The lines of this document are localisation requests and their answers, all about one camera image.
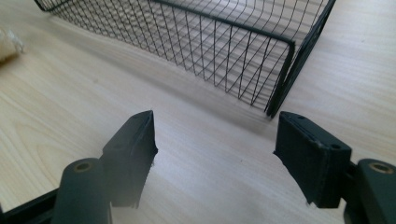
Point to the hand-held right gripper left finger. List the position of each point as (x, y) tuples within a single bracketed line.
[(130, 158)]

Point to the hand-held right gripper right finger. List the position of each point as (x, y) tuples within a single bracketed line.
[(314, 161)]

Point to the beige plastic-wrapped item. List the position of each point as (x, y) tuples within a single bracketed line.
[(7, 45)]

